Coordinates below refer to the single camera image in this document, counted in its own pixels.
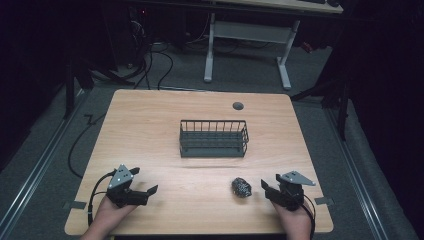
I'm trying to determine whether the white-legged desk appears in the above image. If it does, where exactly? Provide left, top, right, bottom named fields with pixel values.
left=203, top=0, right=344, bottom=91

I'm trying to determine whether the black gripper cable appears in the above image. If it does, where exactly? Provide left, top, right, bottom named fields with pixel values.
left=301, top=194, right=317, bottom=240
left=87, top=169, right=117, bottom=227

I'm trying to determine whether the dark grey wire basket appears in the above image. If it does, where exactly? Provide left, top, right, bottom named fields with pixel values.
left=179, top=119, right=250, bottom=159

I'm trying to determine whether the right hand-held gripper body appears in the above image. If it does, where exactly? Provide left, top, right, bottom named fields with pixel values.
left=275, top=170, right=317, bottom=212

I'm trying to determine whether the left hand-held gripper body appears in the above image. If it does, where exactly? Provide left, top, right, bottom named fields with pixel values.
left=105, top=163, right=150, bottom=208

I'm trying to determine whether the person's left hand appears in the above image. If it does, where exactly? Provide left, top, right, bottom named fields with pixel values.
left=93, top=195, right=138, bottom=231

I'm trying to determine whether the black floor cable bundle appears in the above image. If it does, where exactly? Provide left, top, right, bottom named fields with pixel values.
left=123, top=39, right=175, bottom=91

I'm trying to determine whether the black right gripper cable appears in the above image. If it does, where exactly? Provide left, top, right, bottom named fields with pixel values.
left=301, top=194, right=317, bottom=240

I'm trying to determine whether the dark wrapper ball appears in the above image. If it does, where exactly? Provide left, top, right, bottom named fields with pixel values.
left=231, top=177, right=253, bottom=199

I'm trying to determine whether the grey tape strip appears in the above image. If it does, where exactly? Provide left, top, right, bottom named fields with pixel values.
left=313, top=196, right=335, bottom=206
left=63, top=200, right=88, bottom=210

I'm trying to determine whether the black metal stand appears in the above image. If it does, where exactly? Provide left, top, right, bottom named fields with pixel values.
left=62, top=56, right=95, bottom=120
left=290, top=74, right=351, bottom=141

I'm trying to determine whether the metal floor rail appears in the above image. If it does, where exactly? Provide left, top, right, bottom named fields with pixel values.
left=0, top=87, right=88, bottom=234
left=324, top=106, right=390, bottom=240

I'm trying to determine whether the person's right hand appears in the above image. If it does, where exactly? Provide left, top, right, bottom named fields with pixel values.
left=272, top=199, right=314, bottom=240

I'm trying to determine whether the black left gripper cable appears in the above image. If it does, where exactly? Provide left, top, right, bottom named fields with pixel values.
left=87, top=169, right=117, bottom=227

